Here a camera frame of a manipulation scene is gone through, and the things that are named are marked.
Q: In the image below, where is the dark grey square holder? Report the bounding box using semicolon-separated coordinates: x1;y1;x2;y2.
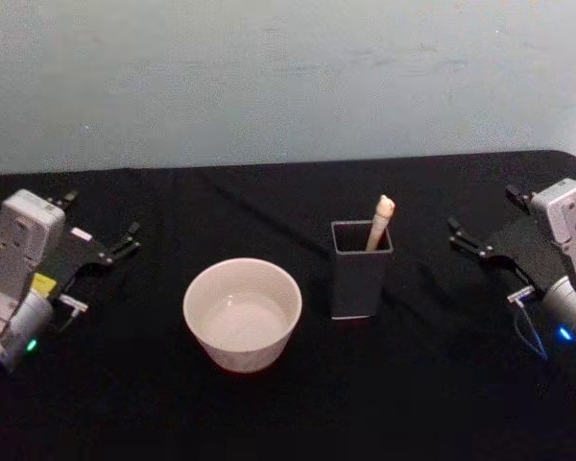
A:
330;220;395;321

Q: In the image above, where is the pale wooden utensil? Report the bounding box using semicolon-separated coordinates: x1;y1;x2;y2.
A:
365;194;396;252

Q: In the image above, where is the thin cable with silver plug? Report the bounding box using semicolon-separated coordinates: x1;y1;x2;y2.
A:
507;285;551;361
57;294;88;333

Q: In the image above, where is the white round bowl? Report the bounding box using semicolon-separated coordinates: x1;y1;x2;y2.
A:
182;257;303;375

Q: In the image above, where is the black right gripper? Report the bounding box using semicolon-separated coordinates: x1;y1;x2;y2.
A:
446;184;568;293

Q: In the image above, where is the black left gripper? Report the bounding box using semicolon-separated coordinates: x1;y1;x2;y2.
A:
33;189;143;303

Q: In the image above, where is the black table cloth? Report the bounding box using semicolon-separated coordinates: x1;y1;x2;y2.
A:
0;150;576;461

